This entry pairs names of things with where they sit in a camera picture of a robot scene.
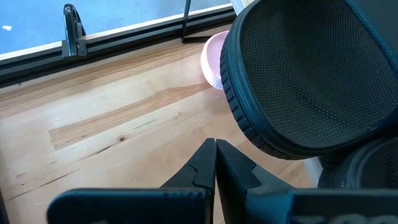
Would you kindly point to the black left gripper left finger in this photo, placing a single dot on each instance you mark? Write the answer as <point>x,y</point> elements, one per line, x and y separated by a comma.
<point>140,205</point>

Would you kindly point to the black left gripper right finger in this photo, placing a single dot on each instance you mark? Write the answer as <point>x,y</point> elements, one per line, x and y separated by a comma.
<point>280,205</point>

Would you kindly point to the pink slide sandal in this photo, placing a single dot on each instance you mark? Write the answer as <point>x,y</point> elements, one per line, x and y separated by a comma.
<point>213,62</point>

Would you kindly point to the black metal table frame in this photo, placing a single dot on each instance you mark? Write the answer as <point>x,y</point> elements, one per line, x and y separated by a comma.
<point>124,40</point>

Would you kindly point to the black metal frame bracket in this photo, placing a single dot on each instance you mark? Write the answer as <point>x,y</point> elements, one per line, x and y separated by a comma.
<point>74,34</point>

